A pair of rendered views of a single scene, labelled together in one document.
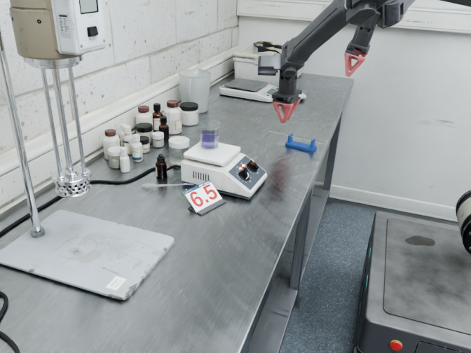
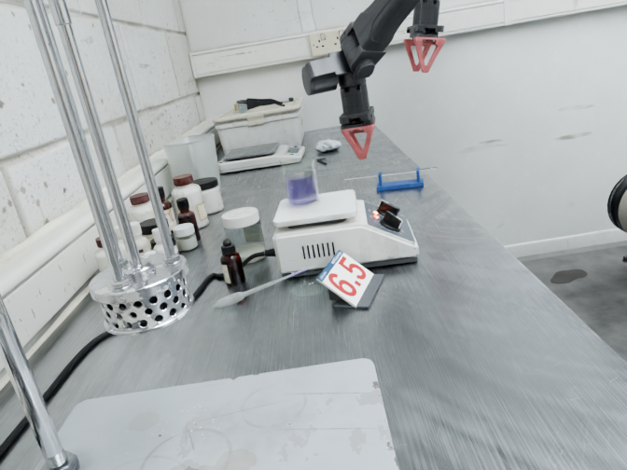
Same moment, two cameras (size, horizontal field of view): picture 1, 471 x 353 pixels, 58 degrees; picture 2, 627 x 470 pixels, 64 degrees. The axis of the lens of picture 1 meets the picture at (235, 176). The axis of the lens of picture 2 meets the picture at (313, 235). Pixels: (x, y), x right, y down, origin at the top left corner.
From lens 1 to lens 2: 0.49 m
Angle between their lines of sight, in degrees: 17
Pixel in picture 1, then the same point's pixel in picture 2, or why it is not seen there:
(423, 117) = (466, 144)
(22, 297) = not seen: outside the picture
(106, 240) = (239, 419)
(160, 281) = (434, 453)
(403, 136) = (450, 174)
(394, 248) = not seen: hidden behind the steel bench
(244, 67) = (235, 135)
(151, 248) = (351, 395)
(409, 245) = (562, 285)
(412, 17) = not seen: hidden behind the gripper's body
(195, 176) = (308, 255)
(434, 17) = (444, 19)
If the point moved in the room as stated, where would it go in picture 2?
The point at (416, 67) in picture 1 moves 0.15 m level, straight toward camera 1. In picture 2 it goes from (439, 86) to (447, 89)
